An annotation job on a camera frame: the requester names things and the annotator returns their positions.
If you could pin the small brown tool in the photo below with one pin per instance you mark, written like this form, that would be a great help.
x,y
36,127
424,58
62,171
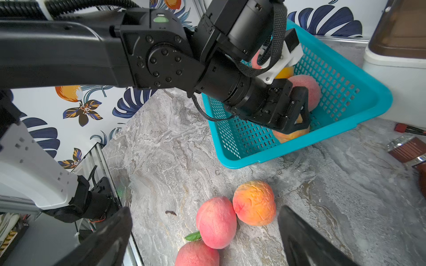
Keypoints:
x,y
410,150

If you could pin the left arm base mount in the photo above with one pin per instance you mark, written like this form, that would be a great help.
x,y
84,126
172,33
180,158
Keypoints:
x,y
86,204

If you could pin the yellow red peach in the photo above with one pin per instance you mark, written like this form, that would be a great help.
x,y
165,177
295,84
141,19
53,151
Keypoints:
x,y
286,73

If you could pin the orange pink peach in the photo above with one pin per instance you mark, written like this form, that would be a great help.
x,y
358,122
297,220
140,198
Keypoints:
x,y
283,138
254,203

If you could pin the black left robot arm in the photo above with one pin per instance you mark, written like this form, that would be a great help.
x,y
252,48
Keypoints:
x,y
50,43

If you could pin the brown lidded storage box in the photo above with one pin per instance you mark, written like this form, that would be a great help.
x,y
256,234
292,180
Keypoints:
x,y
396,56

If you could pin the aluminium front rail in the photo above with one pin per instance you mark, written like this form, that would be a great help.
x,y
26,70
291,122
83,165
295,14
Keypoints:
x,y
94,168

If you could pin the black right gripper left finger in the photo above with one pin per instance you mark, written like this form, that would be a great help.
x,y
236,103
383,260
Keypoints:
x,y
105,247

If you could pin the teal plastic basket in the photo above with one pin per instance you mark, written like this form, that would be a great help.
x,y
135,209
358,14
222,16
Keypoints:
x,y
350,96

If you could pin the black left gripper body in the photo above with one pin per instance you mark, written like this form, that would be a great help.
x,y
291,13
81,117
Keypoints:
x,y
227,37

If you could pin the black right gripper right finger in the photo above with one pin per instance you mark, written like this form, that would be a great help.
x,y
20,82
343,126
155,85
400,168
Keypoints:
x,y
304,246

